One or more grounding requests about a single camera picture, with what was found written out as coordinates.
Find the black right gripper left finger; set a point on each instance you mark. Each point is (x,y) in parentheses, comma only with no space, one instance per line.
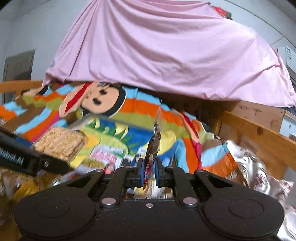
(122,179)

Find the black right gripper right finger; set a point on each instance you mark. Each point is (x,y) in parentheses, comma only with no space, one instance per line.
(176,179)

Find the clear dark snack packet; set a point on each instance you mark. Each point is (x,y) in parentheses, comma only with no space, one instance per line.
(151,154)

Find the gold foil packet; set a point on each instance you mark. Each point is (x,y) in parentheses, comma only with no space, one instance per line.
(15,185)

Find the puffed rice cake packet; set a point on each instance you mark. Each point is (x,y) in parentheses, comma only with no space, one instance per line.
(61,143)

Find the green pickle snack packet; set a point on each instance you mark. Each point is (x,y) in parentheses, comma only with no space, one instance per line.
(102,157)

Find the grey tray with drawing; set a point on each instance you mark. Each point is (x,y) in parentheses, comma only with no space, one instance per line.
(134,139)

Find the colourful monkey bedspread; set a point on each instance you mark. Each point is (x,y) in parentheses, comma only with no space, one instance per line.
(203,149)

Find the silver floral quilt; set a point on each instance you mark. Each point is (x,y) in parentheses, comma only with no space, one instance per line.
(255,173)

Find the pink sheet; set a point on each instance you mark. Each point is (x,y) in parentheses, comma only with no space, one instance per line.
(182,47)

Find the white air conditioner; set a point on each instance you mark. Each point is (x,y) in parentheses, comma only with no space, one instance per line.
(289,59)

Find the wooden bed frame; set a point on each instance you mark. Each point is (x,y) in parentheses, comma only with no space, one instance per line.
(45,105)

